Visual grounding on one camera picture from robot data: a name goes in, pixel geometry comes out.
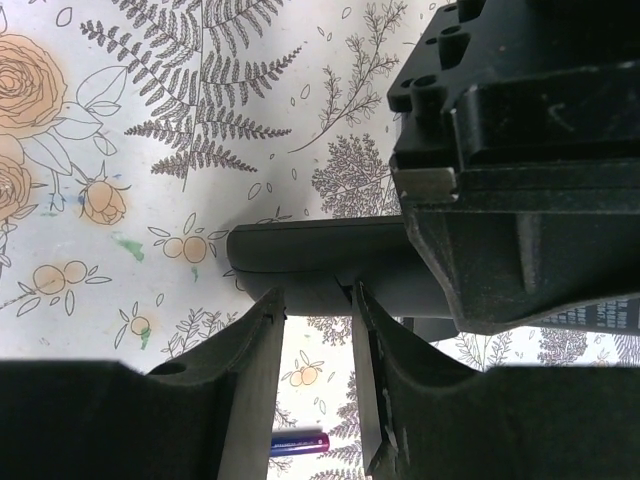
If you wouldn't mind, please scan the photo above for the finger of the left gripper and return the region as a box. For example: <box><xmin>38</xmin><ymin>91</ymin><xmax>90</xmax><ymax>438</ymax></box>
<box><xmin>399</xmin><ymin>167</ymin><xmax>639</xmax><ymax>333</ymax></box>

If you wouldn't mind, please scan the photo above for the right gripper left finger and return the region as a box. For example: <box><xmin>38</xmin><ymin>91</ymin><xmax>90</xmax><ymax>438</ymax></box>
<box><xmin>1</xmin><ymin>288</ymin><xmax>285</xmax><ymax>479</ymax></box>

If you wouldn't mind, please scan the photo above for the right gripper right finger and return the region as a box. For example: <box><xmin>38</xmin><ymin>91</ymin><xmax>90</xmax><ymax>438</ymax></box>
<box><xmin>352</xmin><ymin>284</ymin><xmax>639</xmax><ymax>479</ymax></box>

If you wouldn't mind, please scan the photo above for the floral table mat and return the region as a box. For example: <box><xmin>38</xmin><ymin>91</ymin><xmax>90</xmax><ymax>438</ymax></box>
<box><xmin>1</xmin><ymin>1</ymin><xmax>639</xmax><ymax>479</ymax></box>

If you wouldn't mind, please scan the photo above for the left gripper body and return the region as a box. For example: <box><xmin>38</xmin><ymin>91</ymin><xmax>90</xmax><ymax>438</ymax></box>
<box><xmin>387</xmin><ymin>1</ymin><xmax>639</xmax><ymax>192</ymax></box>

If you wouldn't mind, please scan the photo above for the purple blue battery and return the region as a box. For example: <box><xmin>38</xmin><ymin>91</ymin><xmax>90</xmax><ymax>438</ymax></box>
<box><xmin>270</xmin><ymin>430</ymin><xmax>330</xmax><ymax>458</ymax></box>

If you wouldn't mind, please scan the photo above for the black TV remote with buttons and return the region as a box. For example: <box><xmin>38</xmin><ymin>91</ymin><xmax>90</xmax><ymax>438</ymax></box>
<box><xmin>226</xmin><ymin>214</ymin><xmax>640</xmax><ymax>344</ymax></box>

